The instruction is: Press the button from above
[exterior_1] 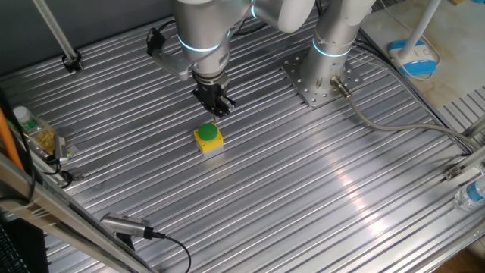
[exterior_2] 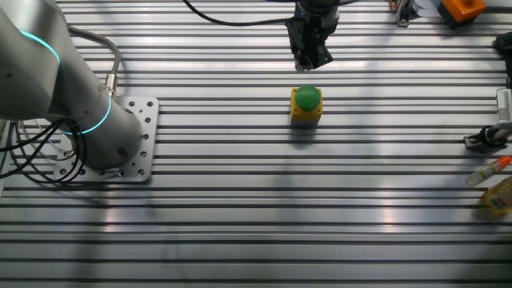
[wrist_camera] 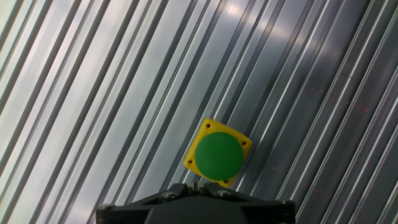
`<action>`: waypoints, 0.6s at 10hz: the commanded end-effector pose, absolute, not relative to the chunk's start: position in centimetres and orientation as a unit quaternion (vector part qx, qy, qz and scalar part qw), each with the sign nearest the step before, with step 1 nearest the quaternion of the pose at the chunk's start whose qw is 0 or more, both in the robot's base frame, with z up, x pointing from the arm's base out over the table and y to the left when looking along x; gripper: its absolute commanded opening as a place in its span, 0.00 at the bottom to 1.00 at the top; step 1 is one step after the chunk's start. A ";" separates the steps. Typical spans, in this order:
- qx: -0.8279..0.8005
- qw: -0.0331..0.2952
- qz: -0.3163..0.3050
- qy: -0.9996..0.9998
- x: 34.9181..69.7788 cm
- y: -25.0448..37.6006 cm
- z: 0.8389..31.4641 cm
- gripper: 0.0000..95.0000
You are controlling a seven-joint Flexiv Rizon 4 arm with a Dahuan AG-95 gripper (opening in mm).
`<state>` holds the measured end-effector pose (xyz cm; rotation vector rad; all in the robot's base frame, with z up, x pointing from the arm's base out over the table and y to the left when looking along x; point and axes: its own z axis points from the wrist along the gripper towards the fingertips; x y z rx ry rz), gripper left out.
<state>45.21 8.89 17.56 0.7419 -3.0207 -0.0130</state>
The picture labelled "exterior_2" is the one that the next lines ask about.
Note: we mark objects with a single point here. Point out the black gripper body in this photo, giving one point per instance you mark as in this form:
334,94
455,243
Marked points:
316,20

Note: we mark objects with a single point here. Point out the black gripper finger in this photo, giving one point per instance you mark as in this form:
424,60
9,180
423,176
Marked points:
320,54
300,52

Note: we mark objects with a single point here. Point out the green round push button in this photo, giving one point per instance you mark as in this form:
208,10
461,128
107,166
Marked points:
307,97

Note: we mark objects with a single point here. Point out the grey Flexiv robot arm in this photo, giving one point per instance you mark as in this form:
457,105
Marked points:
40,80

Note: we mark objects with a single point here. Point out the yellow button box grey base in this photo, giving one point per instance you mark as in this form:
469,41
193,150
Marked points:
296,114

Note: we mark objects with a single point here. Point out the orange and black box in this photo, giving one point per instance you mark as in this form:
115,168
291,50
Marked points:
464,9

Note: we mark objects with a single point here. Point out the pole foot with black clamp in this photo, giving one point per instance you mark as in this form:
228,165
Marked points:
476,143

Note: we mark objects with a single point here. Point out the black device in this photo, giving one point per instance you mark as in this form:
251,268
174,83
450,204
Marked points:
505,43

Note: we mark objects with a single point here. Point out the short silver pole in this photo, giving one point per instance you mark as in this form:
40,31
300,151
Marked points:
505,129

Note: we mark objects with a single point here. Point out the white tube orange cap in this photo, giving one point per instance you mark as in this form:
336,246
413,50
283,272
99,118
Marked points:
486,172

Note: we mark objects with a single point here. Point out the yellow liquid plastic bottle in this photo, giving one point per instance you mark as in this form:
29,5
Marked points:
500,198

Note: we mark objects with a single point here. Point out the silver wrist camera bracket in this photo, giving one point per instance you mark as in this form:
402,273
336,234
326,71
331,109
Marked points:
404,14

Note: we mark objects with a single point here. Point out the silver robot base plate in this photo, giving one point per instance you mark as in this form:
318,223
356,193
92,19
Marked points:
148,120

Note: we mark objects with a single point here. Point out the silver ribbed depth camera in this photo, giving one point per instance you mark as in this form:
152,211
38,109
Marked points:
505,104

